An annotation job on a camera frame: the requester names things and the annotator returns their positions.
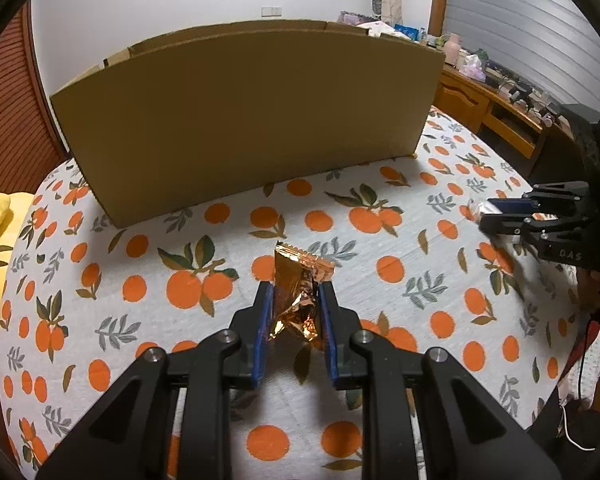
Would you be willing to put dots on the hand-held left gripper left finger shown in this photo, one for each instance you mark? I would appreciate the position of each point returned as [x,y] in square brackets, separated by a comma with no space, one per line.
[262,335]

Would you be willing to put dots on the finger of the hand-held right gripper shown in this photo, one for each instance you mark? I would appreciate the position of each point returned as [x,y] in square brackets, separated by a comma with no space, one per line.
[510,206]
[500,224]

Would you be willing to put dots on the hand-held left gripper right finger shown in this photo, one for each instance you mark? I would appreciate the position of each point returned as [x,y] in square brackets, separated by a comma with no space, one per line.
[330,335]

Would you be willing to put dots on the silver snack packet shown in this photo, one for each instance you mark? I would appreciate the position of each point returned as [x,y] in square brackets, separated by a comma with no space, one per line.
[476,210]

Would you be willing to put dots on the copper foil snack packet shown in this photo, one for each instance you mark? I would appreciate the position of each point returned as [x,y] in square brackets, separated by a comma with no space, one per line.
[295,285]

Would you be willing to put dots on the brown cardboard box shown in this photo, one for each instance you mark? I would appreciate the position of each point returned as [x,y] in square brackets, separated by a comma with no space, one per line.
[240,125]

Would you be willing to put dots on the person's right hand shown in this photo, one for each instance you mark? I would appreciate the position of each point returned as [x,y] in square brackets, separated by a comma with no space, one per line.
[591,287]

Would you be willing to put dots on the orange print blanket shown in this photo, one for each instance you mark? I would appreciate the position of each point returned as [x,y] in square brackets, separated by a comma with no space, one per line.
[405,260]

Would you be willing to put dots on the cluttered small desk items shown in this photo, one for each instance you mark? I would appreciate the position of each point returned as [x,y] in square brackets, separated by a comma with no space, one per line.
[520,92]

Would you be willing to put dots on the wooden desk with clutter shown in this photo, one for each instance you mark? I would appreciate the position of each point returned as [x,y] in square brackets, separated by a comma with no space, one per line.
[460,100]

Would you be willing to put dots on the pink bottle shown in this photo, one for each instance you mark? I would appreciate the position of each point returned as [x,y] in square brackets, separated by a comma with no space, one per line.
[451,50]

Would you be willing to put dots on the grey window blind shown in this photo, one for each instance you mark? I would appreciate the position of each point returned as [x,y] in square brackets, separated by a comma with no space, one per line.
[520,25]

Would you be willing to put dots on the blue packet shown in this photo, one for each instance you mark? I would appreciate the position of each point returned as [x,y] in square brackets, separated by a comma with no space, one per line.
[406,31]

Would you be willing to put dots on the folded floral cloth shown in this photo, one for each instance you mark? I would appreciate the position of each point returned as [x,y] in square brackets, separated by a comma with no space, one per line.
[375,27]

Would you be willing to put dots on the dark cloth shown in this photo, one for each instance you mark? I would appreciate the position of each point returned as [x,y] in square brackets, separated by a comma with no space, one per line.
[555,460]

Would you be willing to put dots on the wooden louvered wardrobe door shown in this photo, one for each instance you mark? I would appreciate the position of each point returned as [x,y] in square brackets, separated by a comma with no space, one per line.
[10,110]

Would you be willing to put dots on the white wall switch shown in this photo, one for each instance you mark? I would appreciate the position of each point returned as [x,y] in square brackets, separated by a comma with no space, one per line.
[271,10]

